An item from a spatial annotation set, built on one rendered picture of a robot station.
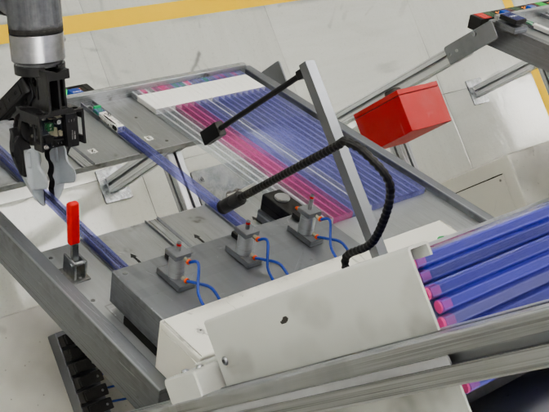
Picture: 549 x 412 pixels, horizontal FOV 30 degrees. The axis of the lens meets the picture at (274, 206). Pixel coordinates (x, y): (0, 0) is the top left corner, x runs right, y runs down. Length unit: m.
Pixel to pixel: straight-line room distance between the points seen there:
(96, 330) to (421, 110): 1.13
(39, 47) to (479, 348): 0.87
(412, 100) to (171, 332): 1.16
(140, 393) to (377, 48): 2.25
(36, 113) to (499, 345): 0.88
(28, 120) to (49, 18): 0.15
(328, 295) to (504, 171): 1.78
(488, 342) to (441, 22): 2.91
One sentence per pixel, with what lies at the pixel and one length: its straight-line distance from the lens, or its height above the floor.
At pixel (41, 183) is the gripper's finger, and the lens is 1.51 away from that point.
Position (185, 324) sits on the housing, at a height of 1.26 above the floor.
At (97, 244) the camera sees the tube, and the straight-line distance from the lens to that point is 1.45.
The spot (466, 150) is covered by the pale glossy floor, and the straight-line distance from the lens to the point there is 3.45.
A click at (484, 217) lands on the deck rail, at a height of 1.17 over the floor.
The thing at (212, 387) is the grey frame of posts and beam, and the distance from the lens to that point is 1.06.
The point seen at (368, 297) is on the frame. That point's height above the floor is 1.65.
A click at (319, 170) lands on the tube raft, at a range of 1.71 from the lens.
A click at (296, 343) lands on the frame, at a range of 0.94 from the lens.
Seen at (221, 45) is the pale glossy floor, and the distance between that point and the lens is 2.99.
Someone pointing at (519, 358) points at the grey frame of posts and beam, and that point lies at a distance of 0.72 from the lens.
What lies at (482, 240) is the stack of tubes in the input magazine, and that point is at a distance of 0.95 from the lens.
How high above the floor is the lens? 2.29
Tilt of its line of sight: 52 degrees down
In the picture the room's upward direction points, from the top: 63 degrees clockwise
